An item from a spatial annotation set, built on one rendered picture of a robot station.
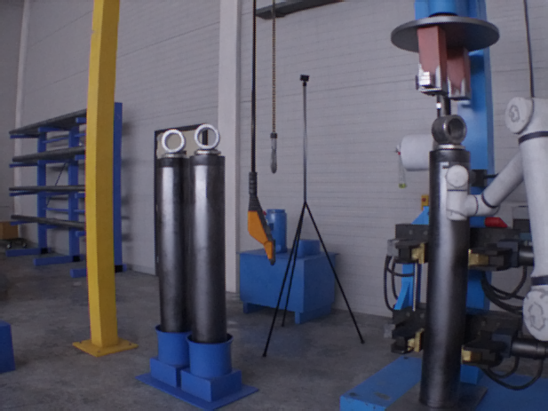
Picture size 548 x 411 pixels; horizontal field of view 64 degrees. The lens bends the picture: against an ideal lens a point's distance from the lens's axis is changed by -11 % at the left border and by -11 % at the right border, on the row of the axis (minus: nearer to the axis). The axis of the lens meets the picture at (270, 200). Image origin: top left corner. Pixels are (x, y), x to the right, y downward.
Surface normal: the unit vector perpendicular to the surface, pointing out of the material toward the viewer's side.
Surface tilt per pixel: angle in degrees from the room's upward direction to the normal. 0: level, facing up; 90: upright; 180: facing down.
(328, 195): 90
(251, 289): 90
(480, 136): 90
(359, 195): 90
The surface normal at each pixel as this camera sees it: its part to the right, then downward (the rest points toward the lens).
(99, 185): 0.77, 0.01
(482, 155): -0.64, 0.02
